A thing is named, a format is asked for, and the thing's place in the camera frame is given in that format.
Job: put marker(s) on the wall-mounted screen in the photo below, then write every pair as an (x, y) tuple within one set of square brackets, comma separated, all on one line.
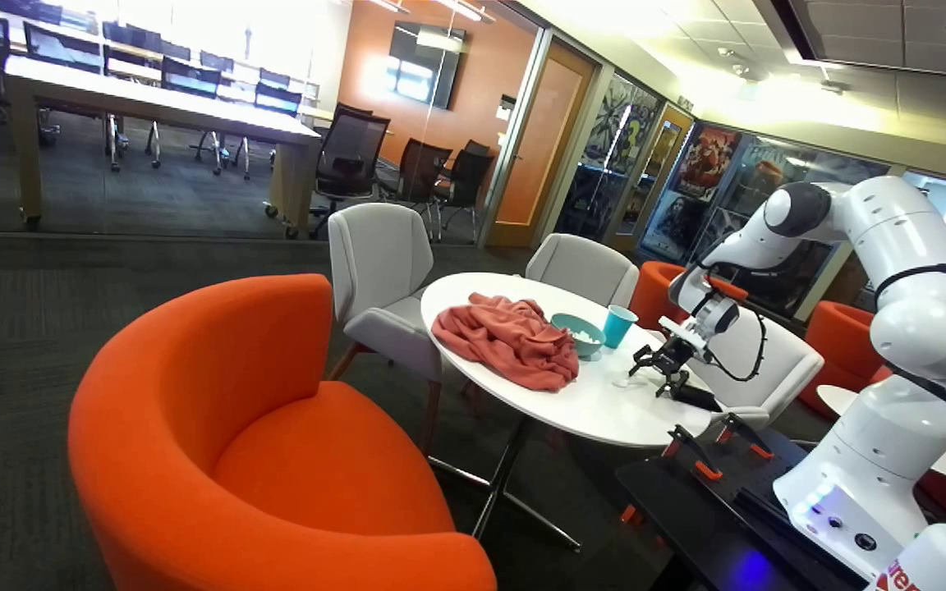
[(425, 64)]

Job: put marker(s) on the orange chair behind robot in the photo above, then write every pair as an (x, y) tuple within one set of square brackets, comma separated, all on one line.
[(842, 338)]

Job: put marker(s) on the grey brush with black bristles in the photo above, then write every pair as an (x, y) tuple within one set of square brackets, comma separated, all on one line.
[(697, 399)]

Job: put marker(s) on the white bottle with red print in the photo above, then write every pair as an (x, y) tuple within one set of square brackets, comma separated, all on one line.
[(939, 552)]

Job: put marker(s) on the teal bowl with white pieces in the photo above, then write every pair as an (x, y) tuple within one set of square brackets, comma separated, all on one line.
[(587, 338)]

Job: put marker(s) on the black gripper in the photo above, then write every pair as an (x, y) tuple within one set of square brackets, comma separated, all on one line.
[(669, 361)]

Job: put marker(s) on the blue plastic cup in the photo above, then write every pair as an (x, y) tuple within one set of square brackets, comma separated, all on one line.
[(616, 328)]

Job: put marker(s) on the large orange armchair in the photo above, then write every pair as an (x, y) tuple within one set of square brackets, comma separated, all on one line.
[(212, 454)]

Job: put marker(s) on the white chair beside table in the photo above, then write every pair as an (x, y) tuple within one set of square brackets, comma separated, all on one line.
[(378, 263)]

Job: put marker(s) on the black office chair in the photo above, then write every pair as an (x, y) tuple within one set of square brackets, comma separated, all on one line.
[(347, 164)]

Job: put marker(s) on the white chair far side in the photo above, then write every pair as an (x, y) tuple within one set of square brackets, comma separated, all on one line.
[(584, 266)]

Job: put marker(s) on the long wooden desk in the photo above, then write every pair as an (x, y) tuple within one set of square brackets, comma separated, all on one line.
[(35, 88)]

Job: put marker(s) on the black base with orange clamps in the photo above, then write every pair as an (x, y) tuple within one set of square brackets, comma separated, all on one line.
[(712, 501)]

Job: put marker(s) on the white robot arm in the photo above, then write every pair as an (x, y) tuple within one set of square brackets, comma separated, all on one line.
[(856, 492)]

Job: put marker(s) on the red crumpled cloth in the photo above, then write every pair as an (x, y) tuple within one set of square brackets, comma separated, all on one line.
[(514, 339)]

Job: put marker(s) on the white chair near robot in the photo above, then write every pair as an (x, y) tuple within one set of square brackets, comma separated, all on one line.
[(758, 370)]

